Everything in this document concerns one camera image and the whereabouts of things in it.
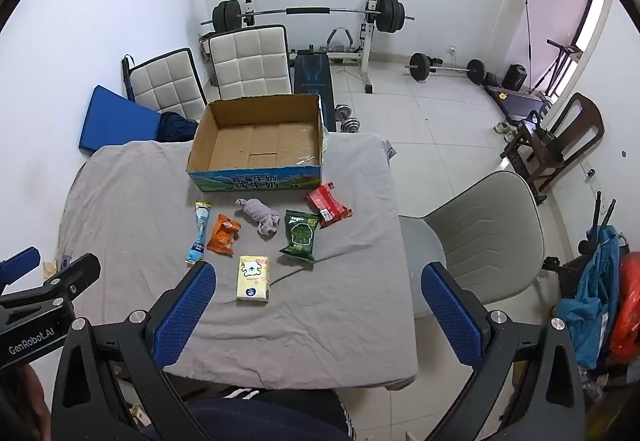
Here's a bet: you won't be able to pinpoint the blue long snack pouch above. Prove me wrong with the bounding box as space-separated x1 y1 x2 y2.
186 201 212 265

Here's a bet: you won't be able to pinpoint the yellow tissue pack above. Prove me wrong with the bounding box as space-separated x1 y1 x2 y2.
236 256 270 302

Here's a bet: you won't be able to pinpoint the orange snack bag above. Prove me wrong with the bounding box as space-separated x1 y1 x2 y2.
206 214 241 256

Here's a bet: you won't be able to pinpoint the purple cloth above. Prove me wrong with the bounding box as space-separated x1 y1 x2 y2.
235 198 281 237

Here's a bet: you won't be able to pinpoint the green snack bag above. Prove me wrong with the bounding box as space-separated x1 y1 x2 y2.
280 209 319 263

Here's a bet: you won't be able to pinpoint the red snack bag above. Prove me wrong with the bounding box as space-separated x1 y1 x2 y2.
305 182 352 227

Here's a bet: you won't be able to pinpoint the grey shell office chair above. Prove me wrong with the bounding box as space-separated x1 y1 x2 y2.
399 170 544 319

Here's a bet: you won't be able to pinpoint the person dark trousers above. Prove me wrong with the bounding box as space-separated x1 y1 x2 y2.
188 388 356 440

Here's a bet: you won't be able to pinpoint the blue hanging garment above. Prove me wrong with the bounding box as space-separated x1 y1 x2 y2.
556 225 620 369

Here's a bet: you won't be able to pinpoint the grey tablecloth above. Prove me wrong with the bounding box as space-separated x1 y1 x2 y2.
58 134 418 389

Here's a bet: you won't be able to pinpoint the red orange bag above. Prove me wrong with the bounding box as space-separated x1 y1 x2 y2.
610 251 640 364

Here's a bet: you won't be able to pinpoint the blue foam mat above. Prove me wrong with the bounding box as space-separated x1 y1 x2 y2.
79 86 160 153

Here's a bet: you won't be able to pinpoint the dark blue cloth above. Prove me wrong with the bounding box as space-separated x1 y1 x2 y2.
155 112 198 143

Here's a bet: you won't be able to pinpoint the dark wooden chair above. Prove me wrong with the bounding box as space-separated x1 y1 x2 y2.
500 92 605 205

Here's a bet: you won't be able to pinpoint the open cardboard box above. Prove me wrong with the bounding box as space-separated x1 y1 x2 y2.
186 94 324 192

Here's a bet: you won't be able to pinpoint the white padded chair left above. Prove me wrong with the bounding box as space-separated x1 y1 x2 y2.
122 48 207 122

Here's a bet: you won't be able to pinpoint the white padded chair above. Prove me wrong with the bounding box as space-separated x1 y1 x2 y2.
122 48 207 122
204 24 293 100

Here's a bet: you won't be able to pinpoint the treadmill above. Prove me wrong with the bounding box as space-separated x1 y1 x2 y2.
482 39 582 125

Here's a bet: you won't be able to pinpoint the dumbbell pair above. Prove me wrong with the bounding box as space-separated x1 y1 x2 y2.
334 104 360 134

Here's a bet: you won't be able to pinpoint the black speaker box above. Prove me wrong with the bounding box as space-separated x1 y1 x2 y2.
501 63 527 91

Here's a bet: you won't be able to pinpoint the floor barbell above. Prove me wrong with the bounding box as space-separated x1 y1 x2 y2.
406 52 486 86

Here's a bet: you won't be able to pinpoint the white padded chair right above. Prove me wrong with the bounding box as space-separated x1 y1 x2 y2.
204 24 293 100

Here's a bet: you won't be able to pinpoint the black blue bench pad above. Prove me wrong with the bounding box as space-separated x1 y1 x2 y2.
294 50 336 132

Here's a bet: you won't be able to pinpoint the white weight bench rack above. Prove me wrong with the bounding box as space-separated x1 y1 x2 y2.
240 0 378 94

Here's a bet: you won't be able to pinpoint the barbell on rack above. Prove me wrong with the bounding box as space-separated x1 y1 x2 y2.
202 0 414 33

